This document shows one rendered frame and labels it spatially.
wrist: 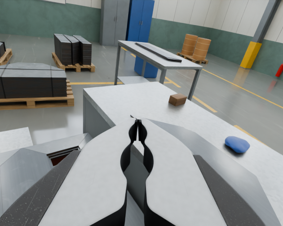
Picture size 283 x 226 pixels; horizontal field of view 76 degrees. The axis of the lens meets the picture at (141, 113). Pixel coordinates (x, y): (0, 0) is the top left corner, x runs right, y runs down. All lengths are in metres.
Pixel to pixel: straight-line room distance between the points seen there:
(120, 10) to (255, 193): 7.93
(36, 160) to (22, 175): 0.09
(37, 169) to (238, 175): 0.81
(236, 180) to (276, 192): 0.15
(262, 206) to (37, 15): 8.32
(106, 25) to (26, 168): 7.46
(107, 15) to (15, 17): 3.20
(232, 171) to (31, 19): 8.22
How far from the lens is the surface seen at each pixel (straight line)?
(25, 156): 1.02
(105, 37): 8.16
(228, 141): 0.91
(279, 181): 0.89
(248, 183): 0.75
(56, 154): 1.02
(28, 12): 8.44
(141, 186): 0.79
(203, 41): 7.97
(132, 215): 0.79
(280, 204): 0.80
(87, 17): 8.58
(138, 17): 8.55
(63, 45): 4.59
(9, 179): 0.94
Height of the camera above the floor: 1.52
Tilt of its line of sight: 29 degrees down
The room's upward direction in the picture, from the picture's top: 11 degrees clockwise
